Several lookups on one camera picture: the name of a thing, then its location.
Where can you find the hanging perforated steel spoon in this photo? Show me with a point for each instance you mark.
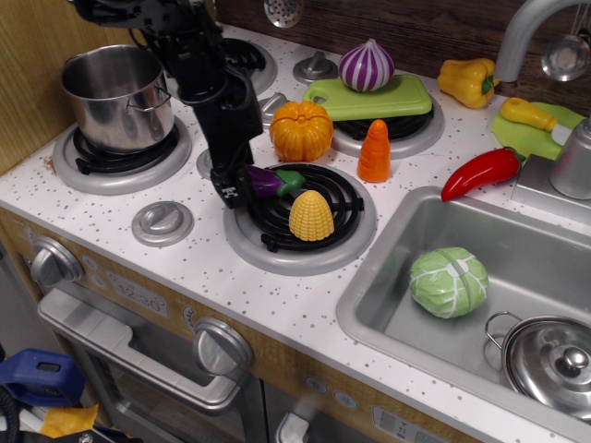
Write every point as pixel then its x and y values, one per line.
pixel 284 14

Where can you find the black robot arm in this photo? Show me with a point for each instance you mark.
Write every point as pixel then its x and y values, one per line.
pixel 191 47

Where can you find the stove burner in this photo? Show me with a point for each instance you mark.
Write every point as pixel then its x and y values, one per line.
pixel 259 232
pixel 252 59
pixel 79 165
pixel 408 135

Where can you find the back left stove burner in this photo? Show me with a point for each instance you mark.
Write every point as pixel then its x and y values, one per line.
pixel 252 59

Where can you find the stainless steel pot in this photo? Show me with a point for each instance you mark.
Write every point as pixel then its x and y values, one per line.
pixel 119 98

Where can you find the silver stovetop knob front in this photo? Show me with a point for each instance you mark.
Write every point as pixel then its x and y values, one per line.
pixel 162 223

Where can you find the yellow toy bell pepper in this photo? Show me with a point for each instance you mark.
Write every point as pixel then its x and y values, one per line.
pixel 471 82

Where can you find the silver stovetop knob upper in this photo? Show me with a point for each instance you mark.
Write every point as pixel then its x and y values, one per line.
pixel 269 106

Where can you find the silver stovetop knob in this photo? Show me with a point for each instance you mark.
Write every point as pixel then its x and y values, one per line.
pixel 269 106
pixel 316 67
pixel 162 223
pixel 204 164

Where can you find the orange toy carrot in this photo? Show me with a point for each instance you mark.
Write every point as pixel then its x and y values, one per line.
pixel 374 162

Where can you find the silver faucet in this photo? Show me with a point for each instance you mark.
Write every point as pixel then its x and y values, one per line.
pixel 526 69

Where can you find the orange toy pumpkin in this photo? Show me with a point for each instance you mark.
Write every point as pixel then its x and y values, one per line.
pixel 301 132

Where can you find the silver oven knob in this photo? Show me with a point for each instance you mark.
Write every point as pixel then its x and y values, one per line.
pixel 53 263
pixel 220 350

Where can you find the green toy cutting board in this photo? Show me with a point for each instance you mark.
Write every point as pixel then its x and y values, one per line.
pixel 404 95

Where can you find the front left stove burner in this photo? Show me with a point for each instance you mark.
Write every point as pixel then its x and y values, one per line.
pixel 79 165

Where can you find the silver oven knob left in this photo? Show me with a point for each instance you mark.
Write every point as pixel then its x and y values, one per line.
pixel 53 263

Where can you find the silver stovetop knob middle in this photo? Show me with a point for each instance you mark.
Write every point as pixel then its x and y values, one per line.
pixel 204 164

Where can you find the purple striped toy onion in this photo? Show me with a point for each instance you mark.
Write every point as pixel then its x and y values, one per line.
pixel 366 68

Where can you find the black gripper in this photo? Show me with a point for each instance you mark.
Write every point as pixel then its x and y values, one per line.
pixel 227 110

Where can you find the silver sink basin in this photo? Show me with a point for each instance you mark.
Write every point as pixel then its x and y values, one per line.
pixel 490 300

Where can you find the silver oven door handle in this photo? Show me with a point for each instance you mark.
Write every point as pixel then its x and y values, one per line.
pixel 110 339

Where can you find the red toy chili pepper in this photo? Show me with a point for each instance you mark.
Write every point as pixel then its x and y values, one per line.
pixel 488 168

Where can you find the front centre stove burner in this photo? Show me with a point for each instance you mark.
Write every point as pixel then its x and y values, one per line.
pixel 259 232

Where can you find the purple toy eggplant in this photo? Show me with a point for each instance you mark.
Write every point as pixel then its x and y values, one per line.
pixel 274 183

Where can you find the green toy cabbage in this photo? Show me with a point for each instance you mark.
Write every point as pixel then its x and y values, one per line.
pixel 449 282

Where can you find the silver oven knob right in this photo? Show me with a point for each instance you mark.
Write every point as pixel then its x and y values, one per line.
pixel 220 350

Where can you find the toy knife yellow handle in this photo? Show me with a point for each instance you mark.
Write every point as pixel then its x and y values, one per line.
pixel 521 111

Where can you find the back right stove burner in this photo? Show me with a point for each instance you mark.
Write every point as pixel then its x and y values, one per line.
pixel 408 135

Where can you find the small steel lidded pot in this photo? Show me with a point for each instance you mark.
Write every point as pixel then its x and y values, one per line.
pixel 545 358

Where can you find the yellow toy corn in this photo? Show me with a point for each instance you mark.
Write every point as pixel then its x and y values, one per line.
pixel 310 217

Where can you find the silver stovetop knob back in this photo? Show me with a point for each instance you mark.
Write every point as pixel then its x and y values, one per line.
pixel 316 67

